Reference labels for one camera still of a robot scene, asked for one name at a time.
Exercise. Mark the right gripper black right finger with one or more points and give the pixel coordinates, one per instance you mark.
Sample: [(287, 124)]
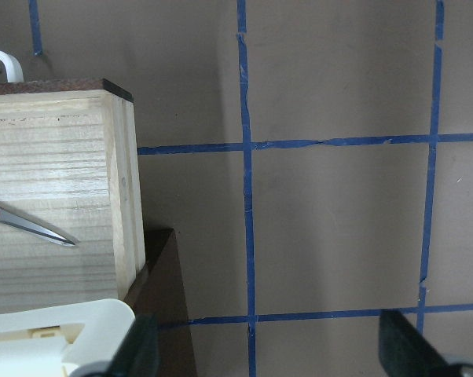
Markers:
[(403, 351)]

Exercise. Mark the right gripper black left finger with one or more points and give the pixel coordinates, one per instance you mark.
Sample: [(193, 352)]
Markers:
[(138, 354)]

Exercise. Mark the orange handled scissors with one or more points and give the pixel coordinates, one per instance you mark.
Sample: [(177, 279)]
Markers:
[(20, 221)]

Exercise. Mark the wooden drawer with white handle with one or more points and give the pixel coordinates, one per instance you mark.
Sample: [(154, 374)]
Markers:
[(68, 158)]

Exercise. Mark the dark brown drawer cabinet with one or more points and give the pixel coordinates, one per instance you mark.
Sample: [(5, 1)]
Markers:
[(159, 290)]

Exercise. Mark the cream plastic box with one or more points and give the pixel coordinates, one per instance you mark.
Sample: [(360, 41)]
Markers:
[(68, 340)]

